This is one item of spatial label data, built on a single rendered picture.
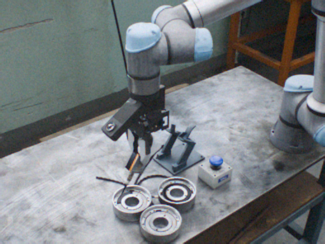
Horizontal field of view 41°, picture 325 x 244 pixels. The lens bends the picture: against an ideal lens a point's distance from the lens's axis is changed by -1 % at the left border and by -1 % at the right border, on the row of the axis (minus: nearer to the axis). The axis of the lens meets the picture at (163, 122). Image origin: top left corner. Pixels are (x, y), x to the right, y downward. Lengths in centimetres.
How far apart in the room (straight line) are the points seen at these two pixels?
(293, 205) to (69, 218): 82
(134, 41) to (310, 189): 102
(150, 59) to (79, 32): 181
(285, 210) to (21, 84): 172
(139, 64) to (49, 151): 59
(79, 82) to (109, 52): 28
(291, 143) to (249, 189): 24
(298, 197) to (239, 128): 35
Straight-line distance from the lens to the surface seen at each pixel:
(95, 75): 293
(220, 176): 127
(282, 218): 160
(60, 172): 136
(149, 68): 97
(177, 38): 98
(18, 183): 135
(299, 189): 172
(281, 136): 145
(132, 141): 112
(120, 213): 117
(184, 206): 119
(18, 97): 274
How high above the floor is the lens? 167
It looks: 35 degrees down
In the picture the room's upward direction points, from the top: 1 degrees clockwise
